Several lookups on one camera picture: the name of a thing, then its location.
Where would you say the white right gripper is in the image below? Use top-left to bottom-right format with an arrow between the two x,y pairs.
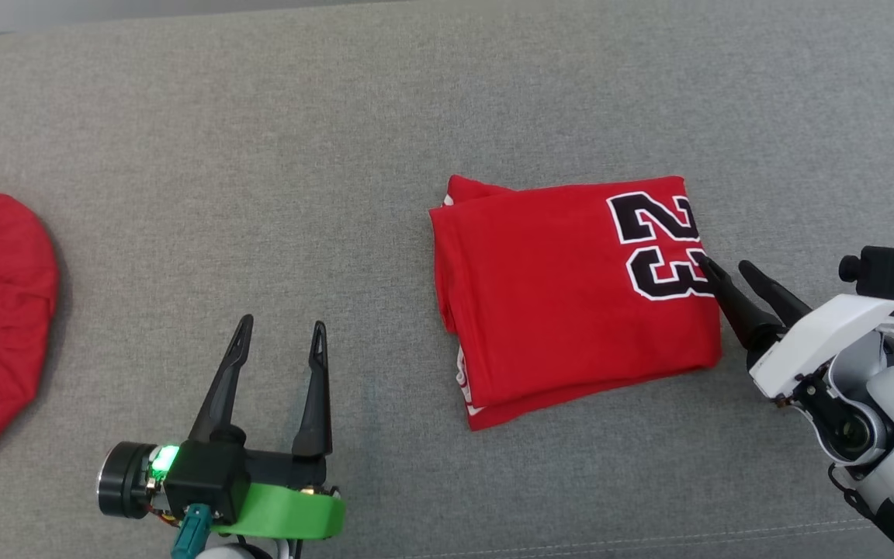
699,256 -> 894,401

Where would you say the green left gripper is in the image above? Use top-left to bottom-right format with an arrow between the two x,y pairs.
187,314 -> 345,540

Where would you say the red jersey number 23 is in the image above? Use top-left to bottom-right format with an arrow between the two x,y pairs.
429,175 -> 723,432

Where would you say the grey fabric sofa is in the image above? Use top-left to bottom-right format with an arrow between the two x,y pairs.
0,0 -> 894,559

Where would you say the left camera cable teal plug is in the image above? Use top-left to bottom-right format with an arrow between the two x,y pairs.
170,505 -> 211,559

